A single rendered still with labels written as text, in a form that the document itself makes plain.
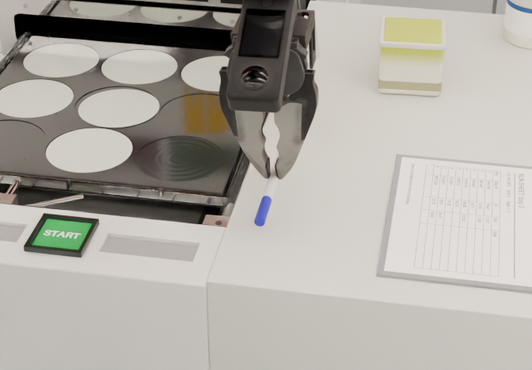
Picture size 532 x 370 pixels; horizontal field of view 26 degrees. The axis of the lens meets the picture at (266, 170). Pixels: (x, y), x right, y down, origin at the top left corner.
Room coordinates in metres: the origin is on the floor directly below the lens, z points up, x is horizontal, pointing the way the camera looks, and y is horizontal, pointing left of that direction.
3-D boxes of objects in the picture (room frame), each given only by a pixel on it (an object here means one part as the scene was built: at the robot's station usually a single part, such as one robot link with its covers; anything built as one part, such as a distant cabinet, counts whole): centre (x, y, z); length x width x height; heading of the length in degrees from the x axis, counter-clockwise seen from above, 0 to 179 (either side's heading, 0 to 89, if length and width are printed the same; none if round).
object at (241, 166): (1.22, 0.01, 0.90); 0.37 x 0.01 x 0.01; 170
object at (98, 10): (1.46, 0.16, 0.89); 0.44 x 0.02 x 0.10; 80
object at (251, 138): (0.97, 0.01, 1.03); 0.06 x 0.03 x 0.09; 170
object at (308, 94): (0.95, -0.02, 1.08); 0.05 x 0.02 x 0.09; 80
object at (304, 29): (0.98, 0.00, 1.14); 0.09 x 0.08 x 0.12; 170
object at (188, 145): (1.26, 0.19, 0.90); 0.34 x 0.34 x 0.01; 80
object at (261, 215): (0.95, -0.01, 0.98); 0.14 x 0.01 x 0.01; 170
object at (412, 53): (1.19, -0.17, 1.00); 0.07 x 0.07 x 0.07; 83
